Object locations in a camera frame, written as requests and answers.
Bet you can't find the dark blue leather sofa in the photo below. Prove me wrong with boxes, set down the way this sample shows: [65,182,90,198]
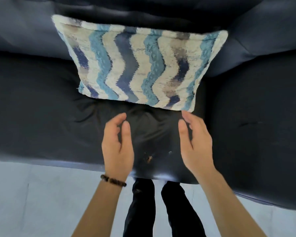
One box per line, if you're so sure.
[0,0,296,212]

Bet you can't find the person's left hand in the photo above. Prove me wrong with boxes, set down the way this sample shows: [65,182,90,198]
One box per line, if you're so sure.
[101,112,135,183]

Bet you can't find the person's right forearm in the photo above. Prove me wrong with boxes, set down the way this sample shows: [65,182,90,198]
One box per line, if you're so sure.
[194,170,268,237]

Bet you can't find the brown beaded bracelet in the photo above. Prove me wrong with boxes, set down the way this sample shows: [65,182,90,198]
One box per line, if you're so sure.
[100,174,127,187]

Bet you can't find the blue white zigzag cushion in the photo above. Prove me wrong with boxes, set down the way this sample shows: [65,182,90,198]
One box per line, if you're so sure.
[51,14,229,113]

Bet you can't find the person's left forearm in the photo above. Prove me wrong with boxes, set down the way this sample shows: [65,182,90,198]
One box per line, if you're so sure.
[71,179,127,237]

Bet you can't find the person's right hand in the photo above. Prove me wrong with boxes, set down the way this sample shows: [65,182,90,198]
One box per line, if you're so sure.
[178,110,215,181]

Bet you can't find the person's black trousers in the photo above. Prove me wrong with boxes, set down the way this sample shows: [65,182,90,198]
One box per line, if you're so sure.
[123,178,207,237]

